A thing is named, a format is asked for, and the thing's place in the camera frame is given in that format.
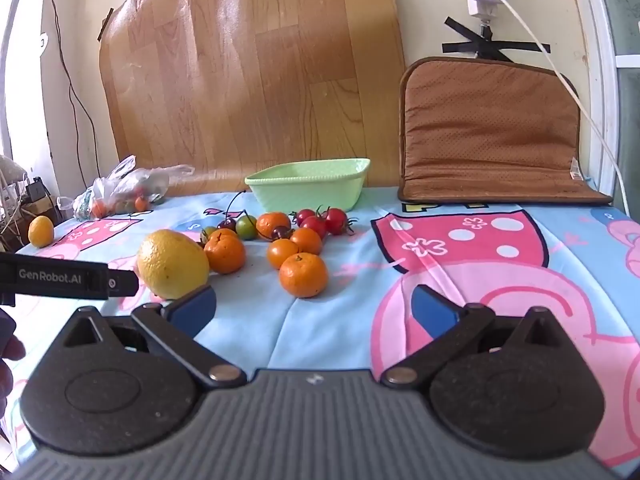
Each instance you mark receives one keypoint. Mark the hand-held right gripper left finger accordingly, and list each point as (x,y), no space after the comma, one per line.
(192,307)

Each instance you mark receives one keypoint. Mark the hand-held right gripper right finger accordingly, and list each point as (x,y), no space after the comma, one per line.
(432,307)

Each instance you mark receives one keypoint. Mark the tomatoes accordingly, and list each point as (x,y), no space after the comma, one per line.
(272,222)

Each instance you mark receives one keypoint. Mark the red cherry tomato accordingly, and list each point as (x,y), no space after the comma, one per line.
(304,216)
(336,221)
(314,226)

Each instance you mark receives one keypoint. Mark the light green plastic basin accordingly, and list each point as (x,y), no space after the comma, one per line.
(310,190)

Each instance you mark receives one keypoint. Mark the person's left hand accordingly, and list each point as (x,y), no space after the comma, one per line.
(12,349)

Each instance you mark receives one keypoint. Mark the small yellow lemon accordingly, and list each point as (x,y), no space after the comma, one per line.
(41,231)

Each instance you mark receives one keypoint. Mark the large yellow lemon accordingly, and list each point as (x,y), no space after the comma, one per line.
(172,262)

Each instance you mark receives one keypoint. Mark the orange mandarin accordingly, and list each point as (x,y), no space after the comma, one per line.
(225,255)

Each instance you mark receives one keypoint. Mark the small green tomato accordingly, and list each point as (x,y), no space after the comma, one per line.
(207,234)

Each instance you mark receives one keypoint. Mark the cartoon printed tablecloth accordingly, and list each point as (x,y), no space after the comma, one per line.
(350,310)

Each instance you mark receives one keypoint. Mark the black charger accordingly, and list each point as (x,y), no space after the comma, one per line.
(35,190)

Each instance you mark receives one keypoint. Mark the clear plastic bag of tomatoes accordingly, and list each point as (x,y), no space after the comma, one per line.
(120,187)

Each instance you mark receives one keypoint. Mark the round orange tomato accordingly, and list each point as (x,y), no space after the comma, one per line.
(303,275)

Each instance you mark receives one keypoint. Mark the brown seat cushion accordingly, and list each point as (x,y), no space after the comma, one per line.
(490,125)

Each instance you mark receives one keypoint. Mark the wood-pattern board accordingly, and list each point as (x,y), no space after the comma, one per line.
(250,60)

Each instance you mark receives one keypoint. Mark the black tape cross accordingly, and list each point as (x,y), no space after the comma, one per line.
(492,47)

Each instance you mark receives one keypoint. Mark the white window frame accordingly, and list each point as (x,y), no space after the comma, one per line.
(600,60)

